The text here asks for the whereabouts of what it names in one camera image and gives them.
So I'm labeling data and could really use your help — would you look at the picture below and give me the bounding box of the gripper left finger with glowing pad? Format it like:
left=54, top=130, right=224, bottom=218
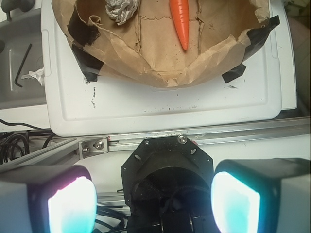
left=0, top=165, right=97, bottom=233

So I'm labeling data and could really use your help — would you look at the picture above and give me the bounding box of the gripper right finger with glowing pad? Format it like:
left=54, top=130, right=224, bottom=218
left=211, top=158, right=311, bottom=233

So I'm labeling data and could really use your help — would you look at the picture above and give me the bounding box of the white paper ball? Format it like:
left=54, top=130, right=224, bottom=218
left=105, top=0, right=140, bottom=26

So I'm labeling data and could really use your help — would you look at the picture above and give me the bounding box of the white plastic bin lid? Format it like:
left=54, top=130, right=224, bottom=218
left=41, top=0, right=296, bottom=137

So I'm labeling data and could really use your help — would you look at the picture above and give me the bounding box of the small crumpled white paper scrap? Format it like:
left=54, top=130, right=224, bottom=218
left=21, top=68, right=45, bottom=86

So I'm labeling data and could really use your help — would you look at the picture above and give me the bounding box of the black tape piece lower right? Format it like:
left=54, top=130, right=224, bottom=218
left=222, top=64, right=246, bottom=83

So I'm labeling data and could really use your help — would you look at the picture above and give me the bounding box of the black tape strip left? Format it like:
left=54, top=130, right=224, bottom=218
left=71, top=44, right=104, bottom=82

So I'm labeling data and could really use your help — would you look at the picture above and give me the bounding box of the black tape strip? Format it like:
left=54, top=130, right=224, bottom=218
left=71, top=44, right=104, bottom=82
left=243, top=15, right=280, bottom=62

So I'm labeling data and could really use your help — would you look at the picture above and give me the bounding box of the black hex key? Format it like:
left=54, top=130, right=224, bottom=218
left=14, top=43, right=32, bottom=88

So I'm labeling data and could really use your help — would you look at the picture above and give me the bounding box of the black tape strip right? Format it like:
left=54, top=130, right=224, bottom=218
left=243, top=15, right=280, bottom=62

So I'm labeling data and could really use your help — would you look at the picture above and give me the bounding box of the grey plastic tray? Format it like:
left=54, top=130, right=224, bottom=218
left=0, top=9, right=46, bottom=109

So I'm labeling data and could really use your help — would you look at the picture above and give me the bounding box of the brown paper bag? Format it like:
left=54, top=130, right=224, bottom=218
left=52, top=0, right=270, bottom=88

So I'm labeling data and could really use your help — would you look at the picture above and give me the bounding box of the orange plastic carrot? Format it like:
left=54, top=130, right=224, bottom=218
left=169, top=0, right=190, bottom=50

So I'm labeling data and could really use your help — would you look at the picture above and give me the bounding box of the aluminium extrusion rail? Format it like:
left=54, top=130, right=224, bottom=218
left=0, top=116, right=311, bottom=169

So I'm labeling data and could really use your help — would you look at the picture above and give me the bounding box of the black cables bundle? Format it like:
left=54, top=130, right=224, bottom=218
left=0, top=118, right=58, bottom=166

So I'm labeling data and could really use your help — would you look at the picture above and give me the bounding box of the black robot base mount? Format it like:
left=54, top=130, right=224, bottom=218
left=121, top=144, right=218, bottom=233

